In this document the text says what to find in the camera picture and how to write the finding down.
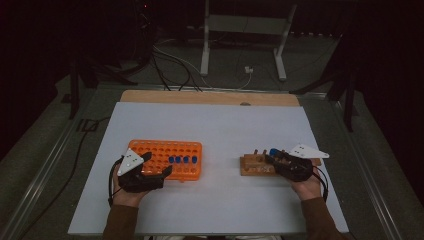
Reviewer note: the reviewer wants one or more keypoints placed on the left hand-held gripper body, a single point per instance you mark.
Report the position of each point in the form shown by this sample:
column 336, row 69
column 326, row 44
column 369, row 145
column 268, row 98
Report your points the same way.
column 140, row 181

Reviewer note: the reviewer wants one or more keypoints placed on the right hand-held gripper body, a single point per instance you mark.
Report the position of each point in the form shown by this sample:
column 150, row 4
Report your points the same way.
column 296, row 168

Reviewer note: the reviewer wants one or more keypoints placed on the blue capped glass test tube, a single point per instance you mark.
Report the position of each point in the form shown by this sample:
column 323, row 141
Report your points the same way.
column 274, row 152
column 171, row 160
column 194, row 159
column 186, row 159
column 178, row 159

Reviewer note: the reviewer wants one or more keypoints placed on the orange plastic test tube rack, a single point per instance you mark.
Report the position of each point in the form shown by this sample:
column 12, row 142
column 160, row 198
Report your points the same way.
column 156, row 150

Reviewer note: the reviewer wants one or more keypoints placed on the wooden test tube rack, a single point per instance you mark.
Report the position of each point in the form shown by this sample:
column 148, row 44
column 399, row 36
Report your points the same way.
column 250, row 166

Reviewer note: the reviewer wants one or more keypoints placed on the person's left hand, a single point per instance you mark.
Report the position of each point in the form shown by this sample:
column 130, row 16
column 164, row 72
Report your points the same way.
column 128, row 198

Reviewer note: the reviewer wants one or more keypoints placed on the person's right hand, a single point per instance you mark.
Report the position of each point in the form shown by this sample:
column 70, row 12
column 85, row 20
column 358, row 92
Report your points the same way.
column 308, row 190

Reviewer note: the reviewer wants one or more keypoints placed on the dark tripod stand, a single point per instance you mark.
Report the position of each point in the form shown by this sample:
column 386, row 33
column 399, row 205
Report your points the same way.
column 348, row 100
column 75, row 86

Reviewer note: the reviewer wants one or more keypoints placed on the dark equipment stand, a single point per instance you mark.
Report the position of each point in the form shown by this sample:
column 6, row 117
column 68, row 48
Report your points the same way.
column 145, row 26

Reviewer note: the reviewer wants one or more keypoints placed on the grey metal stand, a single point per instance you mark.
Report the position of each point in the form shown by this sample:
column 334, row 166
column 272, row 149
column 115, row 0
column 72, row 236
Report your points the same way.
column 246, row 25

